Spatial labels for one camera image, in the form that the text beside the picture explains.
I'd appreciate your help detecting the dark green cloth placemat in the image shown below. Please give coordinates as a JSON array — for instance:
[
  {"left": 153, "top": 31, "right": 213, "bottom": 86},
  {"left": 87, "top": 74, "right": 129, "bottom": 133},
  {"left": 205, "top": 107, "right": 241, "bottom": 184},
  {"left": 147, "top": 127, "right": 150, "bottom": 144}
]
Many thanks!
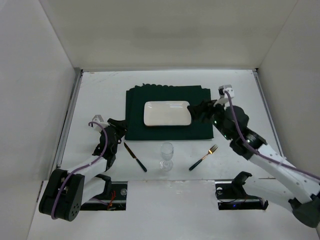
[{"left": 125, "top": 84, "right": 214, "bottom": 141}]

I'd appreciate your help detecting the gold fork dark green handle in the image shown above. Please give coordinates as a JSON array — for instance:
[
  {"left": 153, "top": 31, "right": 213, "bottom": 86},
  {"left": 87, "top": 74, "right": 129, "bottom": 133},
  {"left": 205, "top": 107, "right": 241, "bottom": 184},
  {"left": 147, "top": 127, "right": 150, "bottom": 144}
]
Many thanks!
[{"left": 188, "top": 144, "right": 218, "bottom": 171}]

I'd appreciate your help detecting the white rectangular plate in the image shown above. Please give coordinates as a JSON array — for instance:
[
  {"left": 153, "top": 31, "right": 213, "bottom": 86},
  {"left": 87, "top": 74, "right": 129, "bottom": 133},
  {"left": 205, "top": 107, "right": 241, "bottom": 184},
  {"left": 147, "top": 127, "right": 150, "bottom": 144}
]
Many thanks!
[{"left": 143, "top": 100, "right": 192, "bottom": 127}]

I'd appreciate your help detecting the gold knife dark green handle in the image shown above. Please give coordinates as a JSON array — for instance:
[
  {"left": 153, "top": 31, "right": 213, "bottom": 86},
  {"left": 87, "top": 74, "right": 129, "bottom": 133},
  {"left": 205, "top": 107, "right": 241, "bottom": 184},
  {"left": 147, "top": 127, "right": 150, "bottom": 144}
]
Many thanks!
[{"left": 123, "top": 142, "right": 148, "bottom": 173}]

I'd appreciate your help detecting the clear wine glass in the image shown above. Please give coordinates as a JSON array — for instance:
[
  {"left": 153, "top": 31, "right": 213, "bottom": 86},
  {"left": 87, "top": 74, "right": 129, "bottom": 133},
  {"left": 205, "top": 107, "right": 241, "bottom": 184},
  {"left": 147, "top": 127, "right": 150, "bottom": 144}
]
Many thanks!
[{"left": 159, "top": 142, "right": 174, "bottom": 172}]

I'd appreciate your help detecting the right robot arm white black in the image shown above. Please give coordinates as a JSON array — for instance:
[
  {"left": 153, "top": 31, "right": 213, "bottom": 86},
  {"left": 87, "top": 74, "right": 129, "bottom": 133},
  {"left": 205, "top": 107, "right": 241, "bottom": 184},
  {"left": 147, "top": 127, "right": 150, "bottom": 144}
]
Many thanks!
[{"left": 187, "top": 100, "right": 320, "bottom": 228}]

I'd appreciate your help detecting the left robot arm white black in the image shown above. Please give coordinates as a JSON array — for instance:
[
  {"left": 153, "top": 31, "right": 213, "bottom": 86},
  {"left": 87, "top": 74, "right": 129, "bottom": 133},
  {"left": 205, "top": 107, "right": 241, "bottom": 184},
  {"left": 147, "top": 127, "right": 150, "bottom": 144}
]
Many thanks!
[{"left": 38, "top": 116, "right": 128, "bottom": 222}]

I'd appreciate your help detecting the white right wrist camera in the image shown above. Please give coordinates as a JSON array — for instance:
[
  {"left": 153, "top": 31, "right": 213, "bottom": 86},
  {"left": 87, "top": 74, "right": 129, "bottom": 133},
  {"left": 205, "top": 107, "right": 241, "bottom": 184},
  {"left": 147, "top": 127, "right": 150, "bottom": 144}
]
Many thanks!
[{"left": 217, "top": 84, "right": 235, "bottom": 105}]

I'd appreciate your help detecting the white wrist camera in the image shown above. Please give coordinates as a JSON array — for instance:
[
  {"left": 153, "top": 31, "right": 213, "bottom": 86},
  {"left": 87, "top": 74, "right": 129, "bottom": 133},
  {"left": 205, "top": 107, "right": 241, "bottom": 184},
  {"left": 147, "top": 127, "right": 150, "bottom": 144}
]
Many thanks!
[
  {"left": 90, "top": 114, "right": 104, "bottom": 128},
  {"left": 217, "top": 84, "right": 235, "bottom": 105}
]

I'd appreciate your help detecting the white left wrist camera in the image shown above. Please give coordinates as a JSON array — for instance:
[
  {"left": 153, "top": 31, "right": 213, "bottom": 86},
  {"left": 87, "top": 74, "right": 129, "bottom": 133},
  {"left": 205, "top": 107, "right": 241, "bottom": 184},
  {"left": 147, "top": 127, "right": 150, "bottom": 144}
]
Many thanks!
[{"left": 90, "top": 114, "right": 104, "bottom": 128}]

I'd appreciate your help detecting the right aluminium table rail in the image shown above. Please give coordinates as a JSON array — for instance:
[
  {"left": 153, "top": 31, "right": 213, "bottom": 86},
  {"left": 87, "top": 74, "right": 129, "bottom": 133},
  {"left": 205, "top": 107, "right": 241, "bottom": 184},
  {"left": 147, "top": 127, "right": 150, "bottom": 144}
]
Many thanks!
[{"left": 252, "top": 68, "right": 284, "bottom": 156}]

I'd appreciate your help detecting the aluminium table rail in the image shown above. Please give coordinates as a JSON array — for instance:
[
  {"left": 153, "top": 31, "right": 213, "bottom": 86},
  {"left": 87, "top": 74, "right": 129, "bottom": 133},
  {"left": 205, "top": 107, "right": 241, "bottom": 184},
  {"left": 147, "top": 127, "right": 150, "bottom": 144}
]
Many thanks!
[
  {"left": 49, "top": 67, "right": 83, "bottom": 175},
  {"left": 252, "top": 68, "right": 284, "bottom": 156}
]

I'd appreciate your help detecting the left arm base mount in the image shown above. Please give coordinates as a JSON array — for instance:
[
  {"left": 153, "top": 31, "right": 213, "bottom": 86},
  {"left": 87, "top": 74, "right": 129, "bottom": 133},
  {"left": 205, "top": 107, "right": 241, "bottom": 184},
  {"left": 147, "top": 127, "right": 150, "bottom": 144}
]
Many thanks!
[{"left": 80, "top": 181, "right": 128, "bottom": 212}]

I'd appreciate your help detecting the left aluminium table rail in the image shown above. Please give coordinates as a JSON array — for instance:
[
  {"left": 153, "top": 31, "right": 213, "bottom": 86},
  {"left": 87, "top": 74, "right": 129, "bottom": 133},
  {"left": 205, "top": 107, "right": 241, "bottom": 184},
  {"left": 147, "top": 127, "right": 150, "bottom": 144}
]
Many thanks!
[{"left": 49, "top": 67, "right": 83, "bottom": 175}]

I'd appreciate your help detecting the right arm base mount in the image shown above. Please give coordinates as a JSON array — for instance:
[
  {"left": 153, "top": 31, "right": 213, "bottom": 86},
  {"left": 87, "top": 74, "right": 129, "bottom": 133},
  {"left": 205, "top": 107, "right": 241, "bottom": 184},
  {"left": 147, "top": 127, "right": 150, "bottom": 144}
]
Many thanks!
[{"left": 214, "top": 171, "right": 269, "bottom": 211}]

